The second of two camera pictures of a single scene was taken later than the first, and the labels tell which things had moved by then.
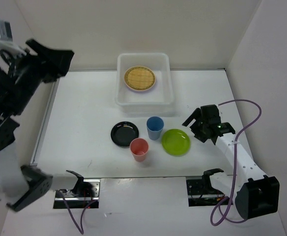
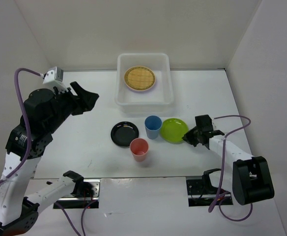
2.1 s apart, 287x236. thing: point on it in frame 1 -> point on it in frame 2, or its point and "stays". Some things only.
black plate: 122,132 stays
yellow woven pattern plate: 139,78 stays
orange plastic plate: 139,78 stays
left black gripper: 57,62 -> 85,100
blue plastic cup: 155,125 stays
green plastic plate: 176,142 -> 172,130
